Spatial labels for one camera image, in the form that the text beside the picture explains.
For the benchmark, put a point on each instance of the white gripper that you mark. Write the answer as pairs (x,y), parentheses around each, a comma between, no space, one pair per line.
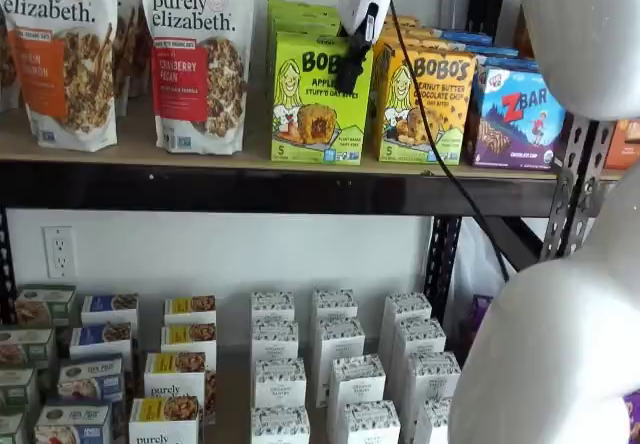
(367,4)

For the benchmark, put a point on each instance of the green Bobo's apple pie box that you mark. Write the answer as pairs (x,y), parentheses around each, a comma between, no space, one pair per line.
(300,6)
(305,23)
(310,114)

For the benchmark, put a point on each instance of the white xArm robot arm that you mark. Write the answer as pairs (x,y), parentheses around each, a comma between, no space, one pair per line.
(550,364)

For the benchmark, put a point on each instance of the yellow Bobo's peanut butter box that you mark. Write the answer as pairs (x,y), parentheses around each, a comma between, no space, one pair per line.
(410,32)
(415,44)
(406,20)
(425,114)

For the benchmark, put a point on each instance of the blue purple Zbar box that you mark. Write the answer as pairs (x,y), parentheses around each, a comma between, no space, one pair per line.
(505,63)
(462,36)
(515,124)
(485,50)

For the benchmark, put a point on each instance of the wooden shelf board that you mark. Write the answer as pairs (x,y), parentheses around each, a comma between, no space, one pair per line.
(135,139)
(607,174)

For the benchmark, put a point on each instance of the white organic pantry box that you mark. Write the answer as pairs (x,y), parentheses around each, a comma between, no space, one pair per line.
(342,339)
(419,336)
(280,389)
(406,306)
(432,379)
(370,426)
(280,429)
(356,384)
(335,304)
(431,424)
(275,344)
(272,306)

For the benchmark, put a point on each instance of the large orange snack box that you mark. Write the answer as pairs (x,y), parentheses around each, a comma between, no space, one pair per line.
(625,144)

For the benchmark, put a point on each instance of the yellow white granola box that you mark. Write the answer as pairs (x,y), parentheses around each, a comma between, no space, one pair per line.
(175,376)
(165,421)
(187,336)
(190,309)

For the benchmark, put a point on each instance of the blue white food box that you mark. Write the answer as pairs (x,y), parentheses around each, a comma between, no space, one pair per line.
(100,339)
(110,306)
(90,379)
(72,426)

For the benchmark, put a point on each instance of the dark green food box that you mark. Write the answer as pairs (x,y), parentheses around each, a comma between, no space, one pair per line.
(11,429)
(45,304)
(25,349)
(17,389)

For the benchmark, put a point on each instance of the red label granola bag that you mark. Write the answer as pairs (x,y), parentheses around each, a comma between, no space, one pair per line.
(140,54)
(200,64)

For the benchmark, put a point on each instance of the black metal shelving rack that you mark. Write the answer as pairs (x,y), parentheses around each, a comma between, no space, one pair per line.
(250,189)

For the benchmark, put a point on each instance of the translucent white plastic sheet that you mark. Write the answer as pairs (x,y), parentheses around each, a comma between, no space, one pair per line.
(475,264)

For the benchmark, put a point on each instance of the orange label granola bag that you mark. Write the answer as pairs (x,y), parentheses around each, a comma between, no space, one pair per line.
(65,64)

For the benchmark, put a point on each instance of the white granola bag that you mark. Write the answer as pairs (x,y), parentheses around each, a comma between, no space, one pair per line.
(7,64)

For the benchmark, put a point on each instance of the white wall power outlet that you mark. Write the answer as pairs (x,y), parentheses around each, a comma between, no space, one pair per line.
(59,251)

